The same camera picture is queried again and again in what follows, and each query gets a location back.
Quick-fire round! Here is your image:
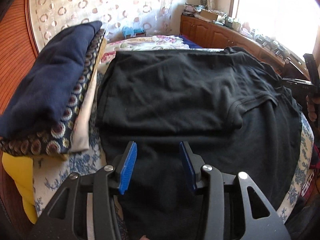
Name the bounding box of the pink figurine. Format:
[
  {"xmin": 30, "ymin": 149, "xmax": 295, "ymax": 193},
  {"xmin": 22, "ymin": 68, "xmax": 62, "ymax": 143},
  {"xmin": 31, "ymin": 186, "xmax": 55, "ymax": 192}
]
[{"xmin": 241, "ymin": 21, "xmax": 252, "ymax": 35}]

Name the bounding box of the beige folded garment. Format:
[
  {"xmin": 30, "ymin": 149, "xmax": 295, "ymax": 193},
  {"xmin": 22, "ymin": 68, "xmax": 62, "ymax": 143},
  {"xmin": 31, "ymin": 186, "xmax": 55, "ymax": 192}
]
[{"xmin": 71, "ymin": 39, "xmax": 108, "ymax": 153}]

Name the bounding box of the wooden slatted wardrobe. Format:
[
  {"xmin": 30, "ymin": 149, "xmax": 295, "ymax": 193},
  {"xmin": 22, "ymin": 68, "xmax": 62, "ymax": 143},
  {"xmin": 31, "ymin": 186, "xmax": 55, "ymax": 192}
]
[{"xmin": 0, "ymin": 0, "xmax": 40, "ymax": 115}]

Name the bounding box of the wooden framed window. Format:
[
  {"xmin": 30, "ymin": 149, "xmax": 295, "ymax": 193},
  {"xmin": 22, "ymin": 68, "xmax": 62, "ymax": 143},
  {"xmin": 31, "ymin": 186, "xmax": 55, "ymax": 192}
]
[{"xmin": 231, "ymin": 0, "xmax": 320, "ymax": 55}]

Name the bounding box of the person's right hand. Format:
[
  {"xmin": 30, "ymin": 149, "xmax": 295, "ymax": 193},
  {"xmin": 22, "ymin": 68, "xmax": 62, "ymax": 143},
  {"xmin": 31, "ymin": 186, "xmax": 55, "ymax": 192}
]
[{"xmin": 305, "ymin": 95, "xmax": 320, "ymax": 122}]

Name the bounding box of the pile of packets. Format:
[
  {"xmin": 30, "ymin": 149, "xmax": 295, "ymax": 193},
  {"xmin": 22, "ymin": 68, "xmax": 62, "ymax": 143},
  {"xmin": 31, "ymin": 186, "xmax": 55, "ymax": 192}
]
[{"xmin": 183, "ymin": 3, "xmax": 203, "ymax": 17}]

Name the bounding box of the navy blanket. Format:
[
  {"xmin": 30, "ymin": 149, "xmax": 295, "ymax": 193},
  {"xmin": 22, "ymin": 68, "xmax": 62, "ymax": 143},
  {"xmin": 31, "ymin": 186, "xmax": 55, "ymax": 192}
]
[{"xmin": 179, "ymin": 34, "xmax": 201, "ymax": 49}]

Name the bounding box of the black gadget on stand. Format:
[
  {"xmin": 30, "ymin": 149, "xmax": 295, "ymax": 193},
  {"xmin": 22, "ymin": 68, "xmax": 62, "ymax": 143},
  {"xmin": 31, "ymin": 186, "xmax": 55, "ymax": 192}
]
[
  {"xmin": 271, "ymin": 41, "xmax": 287, "ymax": 56},
  {"xmin": 256, "ymin": 34, "xmax": 272, "ymax": 47}
]

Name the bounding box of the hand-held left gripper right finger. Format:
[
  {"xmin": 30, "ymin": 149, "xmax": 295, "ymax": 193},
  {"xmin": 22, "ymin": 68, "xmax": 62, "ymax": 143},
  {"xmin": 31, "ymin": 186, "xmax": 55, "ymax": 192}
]
[{"xmin": 179, "ymin": 141, "xmax": 288, "ymax": 240}]

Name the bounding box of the cardboard box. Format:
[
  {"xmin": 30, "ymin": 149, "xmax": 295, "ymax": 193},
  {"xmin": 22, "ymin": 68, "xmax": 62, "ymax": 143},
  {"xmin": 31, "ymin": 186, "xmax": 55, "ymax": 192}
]
[{"xmin": 200, "ymin": 9, "xmax": 225, "ymax": 22}]

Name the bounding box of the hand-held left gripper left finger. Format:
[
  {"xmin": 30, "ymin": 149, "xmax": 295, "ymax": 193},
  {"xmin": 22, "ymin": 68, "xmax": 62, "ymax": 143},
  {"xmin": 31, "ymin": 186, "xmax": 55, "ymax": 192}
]
[{"xmin": 32, "ymin": 141, "xmax": 138, "ymax": 240}]

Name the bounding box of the navy folded garment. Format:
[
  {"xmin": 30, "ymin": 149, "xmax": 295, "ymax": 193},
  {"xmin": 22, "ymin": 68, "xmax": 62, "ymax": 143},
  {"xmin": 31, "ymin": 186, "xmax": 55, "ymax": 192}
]
[{"xmin": 0, "ymin": 21, "xmax": 103, "ymax": 139}]

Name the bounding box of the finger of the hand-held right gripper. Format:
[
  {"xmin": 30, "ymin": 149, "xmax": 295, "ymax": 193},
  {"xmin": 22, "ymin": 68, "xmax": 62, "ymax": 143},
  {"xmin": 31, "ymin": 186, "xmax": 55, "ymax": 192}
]
[
  {"xmin": 282, "ymin": 77, "xmax": 313, "ymax": 87},
  {"xmin": 303, "ymin": 53, "xmax": 320, "ymax": 83}
]

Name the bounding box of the blue floral white sheet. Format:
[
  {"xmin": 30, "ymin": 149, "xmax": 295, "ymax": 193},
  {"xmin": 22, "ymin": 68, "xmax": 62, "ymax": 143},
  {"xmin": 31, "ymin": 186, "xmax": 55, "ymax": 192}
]
[{"xmin": 32, "ymin": 70, "xmax": 315, "ymax": 223}]

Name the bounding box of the sheer circle-patterned curtain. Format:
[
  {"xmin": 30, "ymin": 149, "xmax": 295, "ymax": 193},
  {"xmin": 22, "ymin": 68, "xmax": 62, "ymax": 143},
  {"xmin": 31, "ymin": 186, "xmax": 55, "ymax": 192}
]
[{"xmin": 29, "ymin": 0, "xmax": 183, "ymax": 53}]

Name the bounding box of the circle-patterned folded garment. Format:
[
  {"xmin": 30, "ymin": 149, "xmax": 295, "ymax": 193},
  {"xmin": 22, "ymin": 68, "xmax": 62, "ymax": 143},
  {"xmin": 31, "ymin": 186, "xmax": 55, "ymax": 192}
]
[{"xmin": 0, "ymin": 29, "xmax": 105, "ymax": 155}]

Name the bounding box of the black printed t-shirt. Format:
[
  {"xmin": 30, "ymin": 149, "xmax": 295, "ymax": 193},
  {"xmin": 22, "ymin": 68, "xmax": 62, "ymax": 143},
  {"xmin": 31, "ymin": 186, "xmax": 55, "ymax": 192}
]
[{"xmin": 95, "ymin": 46, "xmax": 303, "ymax": 240}]

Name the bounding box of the wooden low cabinet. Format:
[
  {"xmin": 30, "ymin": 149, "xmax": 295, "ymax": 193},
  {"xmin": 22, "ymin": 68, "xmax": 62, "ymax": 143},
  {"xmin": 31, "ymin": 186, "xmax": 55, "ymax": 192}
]
[{"xmin": 180, "ymin": 14, "xmax": 310, "ymax": 79}]

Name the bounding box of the pink floral bedsheet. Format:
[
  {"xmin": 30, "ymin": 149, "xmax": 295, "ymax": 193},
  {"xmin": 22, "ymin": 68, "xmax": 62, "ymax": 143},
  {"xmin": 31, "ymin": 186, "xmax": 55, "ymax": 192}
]
[{"xmin": 99, "ymin": 35, "xmax": 200, "ymax": 63}]

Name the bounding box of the red patterned cloth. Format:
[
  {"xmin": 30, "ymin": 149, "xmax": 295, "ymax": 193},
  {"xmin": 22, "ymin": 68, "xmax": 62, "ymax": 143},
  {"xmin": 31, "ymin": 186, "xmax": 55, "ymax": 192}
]
[{"xmin": 300, "ymin": 144, "xmax": 320, "ymax": 199}]

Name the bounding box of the yellow cloth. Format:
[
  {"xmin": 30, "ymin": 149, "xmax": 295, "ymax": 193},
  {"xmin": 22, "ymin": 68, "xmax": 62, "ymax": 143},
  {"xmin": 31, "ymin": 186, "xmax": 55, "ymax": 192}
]
[{"xmin": 1, "ymin": 152, "xmax": 38, "ymax": 224}]

